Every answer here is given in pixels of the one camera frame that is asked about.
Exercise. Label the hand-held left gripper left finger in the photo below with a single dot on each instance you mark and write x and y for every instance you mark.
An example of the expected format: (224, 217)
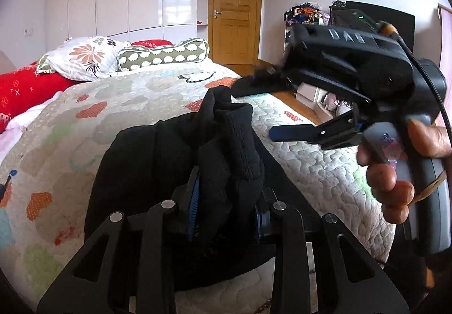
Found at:
(194, 201)

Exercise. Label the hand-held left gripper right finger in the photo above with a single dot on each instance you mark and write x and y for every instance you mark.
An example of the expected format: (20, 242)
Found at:
(259, 225)

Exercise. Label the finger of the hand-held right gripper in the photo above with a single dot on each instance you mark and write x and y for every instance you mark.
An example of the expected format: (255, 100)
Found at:
(289, 133)
(279, 72)

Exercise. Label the black pants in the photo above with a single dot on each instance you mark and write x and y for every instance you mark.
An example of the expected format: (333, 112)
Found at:
(159, 158)

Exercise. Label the person's right hand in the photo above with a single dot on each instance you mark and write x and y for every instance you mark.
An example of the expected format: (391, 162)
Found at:
(385, 176)

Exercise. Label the white TV cabinet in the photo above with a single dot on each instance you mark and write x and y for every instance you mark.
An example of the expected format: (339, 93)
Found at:
(310, 93)

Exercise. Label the pink white plush toy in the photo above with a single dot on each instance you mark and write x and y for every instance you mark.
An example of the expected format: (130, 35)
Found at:
(339, 105)

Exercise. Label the ornate black table clock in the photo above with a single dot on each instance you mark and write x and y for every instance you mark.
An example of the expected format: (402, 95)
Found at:
(337, 5)

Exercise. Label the black television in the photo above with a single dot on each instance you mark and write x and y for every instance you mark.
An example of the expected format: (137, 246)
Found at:
(402, 24)

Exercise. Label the pile of colourful clothes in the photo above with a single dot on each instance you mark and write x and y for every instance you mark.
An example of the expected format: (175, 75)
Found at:
(303, 14)

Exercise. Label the wooden door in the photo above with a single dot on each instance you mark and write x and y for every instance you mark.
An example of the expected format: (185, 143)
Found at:
(235, 0)

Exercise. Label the green white-print bolster pillow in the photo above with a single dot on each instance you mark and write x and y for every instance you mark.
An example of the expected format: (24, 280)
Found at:
(162, 54)

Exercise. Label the red patterned pillow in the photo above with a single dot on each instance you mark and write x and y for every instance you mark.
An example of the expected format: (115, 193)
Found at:
(152, 43)

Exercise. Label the quilted heart-print bedspread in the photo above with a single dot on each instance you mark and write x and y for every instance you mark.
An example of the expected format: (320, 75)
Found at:
(106, 95)

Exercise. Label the yellow rubber band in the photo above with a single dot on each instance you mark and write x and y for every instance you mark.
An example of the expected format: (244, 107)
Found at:
(429, 188)

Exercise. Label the white floral pillow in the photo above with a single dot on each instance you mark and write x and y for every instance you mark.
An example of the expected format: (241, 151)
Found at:
(84, 56)

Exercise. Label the white bed sheet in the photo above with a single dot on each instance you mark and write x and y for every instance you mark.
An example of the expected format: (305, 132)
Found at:
(21, 123)

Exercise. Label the red patterned blanket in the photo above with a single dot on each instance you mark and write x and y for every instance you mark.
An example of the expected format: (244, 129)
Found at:
(24, 88)

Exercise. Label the white wall socket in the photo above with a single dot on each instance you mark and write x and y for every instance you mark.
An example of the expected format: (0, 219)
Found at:
(28, 31)

